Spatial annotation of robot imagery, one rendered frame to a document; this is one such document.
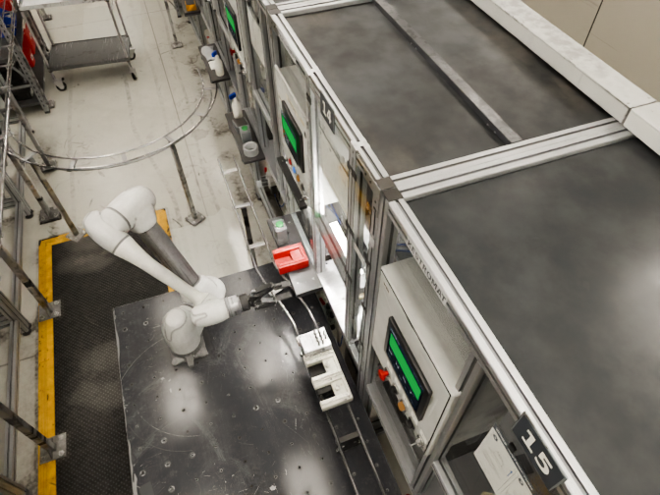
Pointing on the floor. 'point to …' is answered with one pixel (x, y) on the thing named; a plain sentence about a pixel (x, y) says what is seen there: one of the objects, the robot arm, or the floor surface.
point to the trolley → (84, 51)
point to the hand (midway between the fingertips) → (284, 290)
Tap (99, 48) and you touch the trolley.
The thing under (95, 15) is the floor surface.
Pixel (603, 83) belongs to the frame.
